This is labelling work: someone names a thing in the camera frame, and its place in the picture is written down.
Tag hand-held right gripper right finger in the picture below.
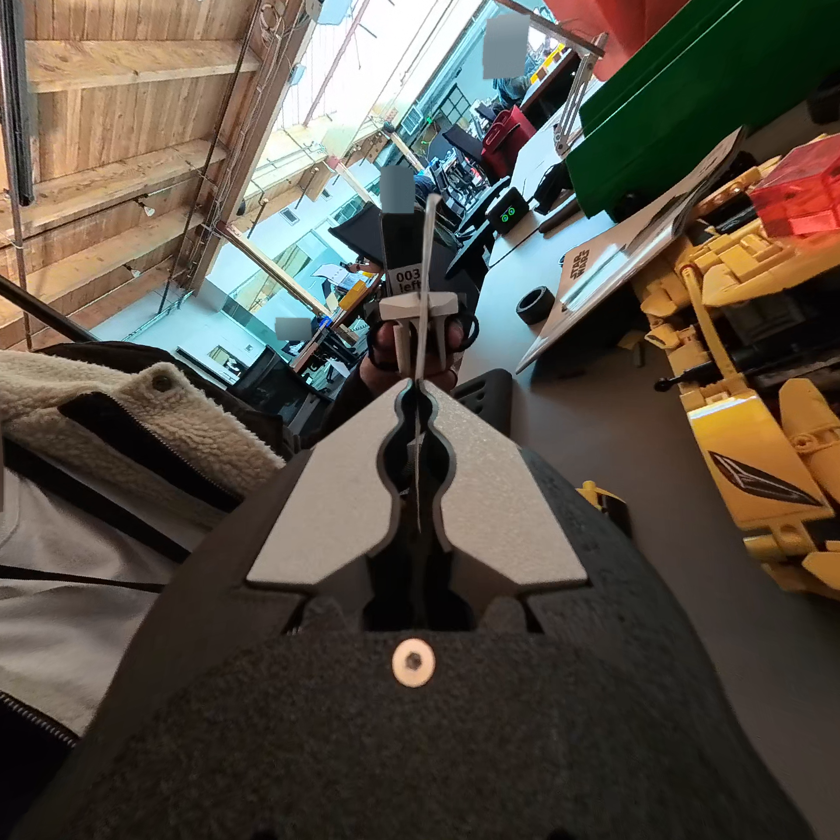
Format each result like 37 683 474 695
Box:
420 381 588 632

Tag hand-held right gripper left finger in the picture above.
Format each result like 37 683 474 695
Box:
246 379 421 632

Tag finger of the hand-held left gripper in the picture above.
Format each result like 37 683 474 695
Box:
378 294 421 374
422 293 459 364

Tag white sticker sheet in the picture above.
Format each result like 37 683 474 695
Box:
410 193 442 534

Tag person's left hand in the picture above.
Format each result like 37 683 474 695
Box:
360 325 460 396

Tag yellow black brick part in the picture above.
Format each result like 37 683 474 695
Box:
576 481 632 539

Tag black rubber tyre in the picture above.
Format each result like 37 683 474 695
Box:
516 287 557 326

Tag black chair armrest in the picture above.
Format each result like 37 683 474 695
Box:
453 369 514 439

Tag black device green lights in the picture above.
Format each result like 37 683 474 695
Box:
486 187 530 237

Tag black marker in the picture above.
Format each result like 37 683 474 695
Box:
538 197 581 234

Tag red bag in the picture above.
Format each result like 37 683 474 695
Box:
481 105 538 178

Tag small dark cover booklet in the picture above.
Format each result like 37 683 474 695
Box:
515 125 749 376

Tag silver metal book stand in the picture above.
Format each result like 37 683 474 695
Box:
553 33 609 156

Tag person's torso in jacket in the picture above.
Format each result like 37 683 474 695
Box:
0 341 296 840

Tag yellow brick car model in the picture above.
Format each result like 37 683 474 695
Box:
633 151 840 601

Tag red plastic tote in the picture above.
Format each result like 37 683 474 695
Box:
545 0 690 83

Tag green plastic bin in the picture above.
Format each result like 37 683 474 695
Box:
564 0 840 221

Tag red transparent brick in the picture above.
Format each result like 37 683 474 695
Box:
748 141 840 238

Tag black strap bundle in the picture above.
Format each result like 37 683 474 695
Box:
535 161 572 214

